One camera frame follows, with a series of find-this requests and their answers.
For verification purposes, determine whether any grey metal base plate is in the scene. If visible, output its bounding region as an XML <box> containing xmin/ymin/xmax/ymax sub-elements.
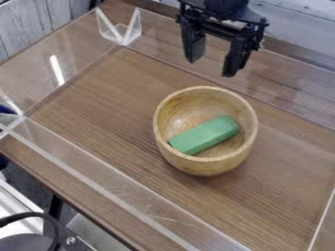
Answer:
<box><xmin>56</xmin><ymin>224</ymin><xmax>98</xmax><ymax>251</ymax></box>

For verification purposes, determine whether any brown wooden bowl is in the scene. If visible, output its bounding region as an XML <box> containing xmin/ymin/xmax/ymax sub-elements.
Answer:
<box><xmin>154</xmin><ymin>86</ymin><xmax>258</xmax><ymax>176</ymax></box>

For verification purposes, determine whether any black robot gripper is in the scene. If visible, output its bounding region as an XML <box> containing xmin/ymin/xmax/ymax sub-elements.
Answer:
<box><xmin>178</xmin><ymin>0</ymin><xmax>270</xmax><ymax>77</ymax></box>

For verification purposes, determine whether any clear acrylic front barrier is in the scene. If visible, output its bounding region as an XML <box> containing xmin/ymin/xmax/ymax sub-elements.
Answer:
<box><xmin>0</xmin><ymin>96</ymin><xmax>251</xmax><ymax>251</ymax></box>

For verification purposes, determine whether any green rectangular block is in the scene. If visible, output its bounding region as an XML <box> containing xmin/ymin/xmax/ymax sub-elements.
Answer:
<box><xmin>167</xmin><ymin>116</ymin><xmax>239</xmax><ymax>155</ymax></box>

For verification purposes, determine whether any clear acrylic corner bracket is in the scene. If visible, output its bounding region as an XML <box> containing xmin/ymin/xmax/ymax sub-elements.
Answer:
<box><xmin>95</xmin><ymin>8</ymin><xmax>142</xmax><ymax>46</ymax></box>

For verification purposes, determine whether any black table leg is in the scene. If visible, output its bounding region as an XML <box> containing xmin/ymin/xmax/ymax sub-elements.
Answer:
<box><xmin>48</xmin><ymin>195</ymin><xmax>63</xmax><ymax>220</ymax></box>

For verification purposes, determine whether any black cable loop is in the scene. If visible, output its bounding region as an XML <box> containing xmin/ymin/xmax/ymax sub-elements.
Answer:
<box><xmin>0</xmin><ymin>211</ymin><xmax>62</xmax><ymax>251</ymax></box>

